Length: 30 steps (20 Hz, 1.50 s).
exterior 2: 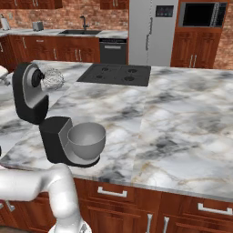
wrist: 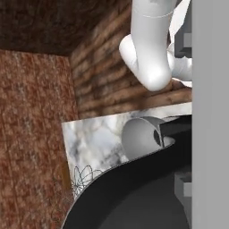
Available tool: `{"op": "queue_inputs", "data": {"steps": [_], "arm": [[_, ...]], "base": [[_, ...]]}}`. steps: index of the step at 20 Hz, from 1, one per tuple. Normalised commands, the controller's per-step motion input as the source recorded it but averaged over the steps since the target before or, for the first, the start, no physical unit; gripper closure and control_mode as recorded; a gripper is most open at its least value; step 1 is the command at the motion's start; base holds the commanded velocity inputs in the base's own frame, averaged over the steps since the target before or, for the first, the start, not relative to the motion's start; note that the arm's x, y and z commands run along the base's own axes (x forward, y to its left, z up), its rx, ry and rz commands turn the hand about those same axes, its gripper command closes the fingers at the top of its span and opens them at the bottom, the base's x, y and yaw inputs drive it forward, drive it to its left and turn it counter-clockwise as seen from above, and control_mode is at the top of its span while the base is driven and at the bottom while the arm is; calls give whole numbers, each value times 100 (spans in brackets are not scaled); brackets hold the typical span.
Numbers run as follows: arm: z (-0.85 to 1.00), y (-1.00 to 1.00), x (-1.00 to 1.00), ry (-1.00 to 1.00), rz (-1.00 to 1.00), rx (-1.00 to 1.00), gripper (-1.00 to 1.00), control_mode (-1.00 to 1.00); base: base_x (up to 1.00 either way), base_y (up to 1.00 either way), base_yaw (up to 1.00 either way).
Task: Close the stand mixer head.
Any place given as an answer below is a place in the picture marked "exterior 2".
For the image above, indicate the brown tall cupboard unit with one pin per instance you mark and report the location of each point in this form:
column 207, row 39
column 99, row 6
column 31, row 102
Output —
column 182, row 48

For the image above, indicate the black tap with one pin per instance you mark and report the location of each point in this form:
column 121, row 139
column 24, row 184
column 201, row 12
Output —
column 84, row 22

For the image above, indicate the grey mixing bowl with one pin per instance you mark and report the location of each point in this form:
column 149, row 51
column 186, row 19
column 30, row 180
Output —
column 86, row 142

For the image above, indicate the silver fridge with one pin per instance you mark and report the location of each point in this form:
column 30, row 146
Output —
column 138, row 30

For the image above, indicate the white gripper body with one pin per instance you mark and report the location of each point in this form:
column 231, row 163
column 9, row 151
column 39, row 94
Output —
column 2, row 72

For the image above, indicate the brown cupboard door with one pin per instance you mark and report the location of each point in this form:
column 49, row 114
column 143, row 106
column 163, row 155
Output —
column 33, row 217
column 200, row 227
column 115, row 220

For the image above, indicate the silver toaster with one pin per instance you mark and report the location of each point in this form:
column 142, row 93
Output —
column 37, row 26

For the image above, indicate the dark sink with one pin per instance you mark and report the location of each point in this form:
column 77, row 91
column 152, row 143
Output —
column 79, row 32

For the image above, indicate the brown wall cupboard run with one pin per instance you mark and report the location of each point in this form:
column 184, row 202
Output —
column 25, row 3
column 113, row 3

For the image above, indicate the steel dishwasher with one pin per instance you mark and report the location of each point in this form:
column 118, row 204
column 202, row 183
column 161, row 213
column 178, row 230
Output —
column 113, row 53

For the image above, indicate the brown drawer front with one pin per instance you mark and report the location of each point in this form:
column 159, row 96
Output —
column 86, row 189
column 182, row 206

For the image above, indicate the black stand mixer head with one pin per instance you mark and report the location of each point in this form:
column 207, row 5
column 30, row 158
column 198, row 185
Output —
column 28, row 104

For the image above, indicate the brown base cupboard run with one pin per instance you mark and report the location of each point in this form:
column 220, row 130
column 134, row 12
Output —
column 65, row 50

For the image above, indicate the white paper towel roll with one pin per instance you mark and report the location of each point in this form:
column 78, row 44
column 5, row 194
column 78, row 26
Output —
column 4, row 23

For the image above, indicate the black hob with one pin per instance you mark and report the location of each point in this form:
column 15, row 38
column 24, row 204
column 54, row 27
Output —
column 116, row 75

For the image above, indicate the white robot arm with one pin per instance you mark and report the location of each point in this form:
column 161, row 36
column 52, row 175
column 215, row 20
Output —
column 59, row 189

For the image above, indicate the black microwave oven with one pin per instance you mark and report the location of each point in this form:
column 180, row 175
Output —
column 198, row 14

